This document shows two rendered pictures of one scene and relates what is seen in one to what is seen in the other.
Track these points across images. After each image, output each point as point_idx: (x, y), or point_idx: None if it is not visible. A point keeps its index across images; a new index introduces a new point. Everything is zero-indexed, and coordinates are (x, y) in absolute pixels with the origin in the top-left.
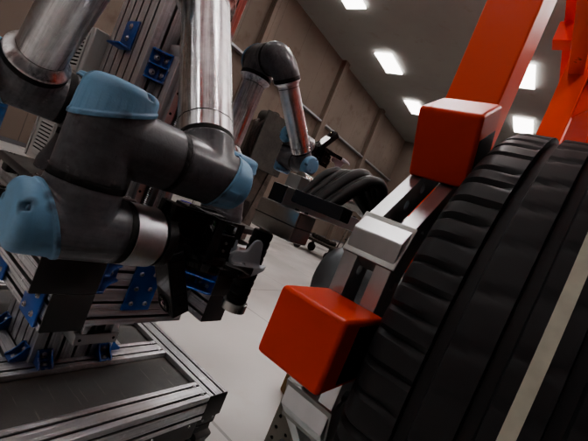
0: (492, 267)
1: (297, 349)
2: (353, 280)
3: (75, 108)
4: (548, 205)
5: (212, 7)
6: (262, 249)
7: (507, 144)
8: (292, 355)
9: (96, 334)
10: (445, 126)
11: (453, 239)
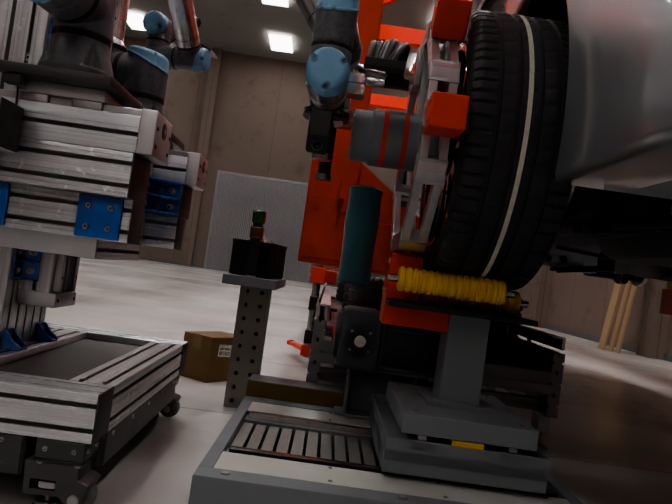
0: (506, 65)
1: (450, 115)
2: None
3: (342, 8)
4: (513, 39)
5: None
6: None
7: (480, 15)
8: (449, 118)
9: (65, 293)
10: (454, 7)
11: (488, 58)
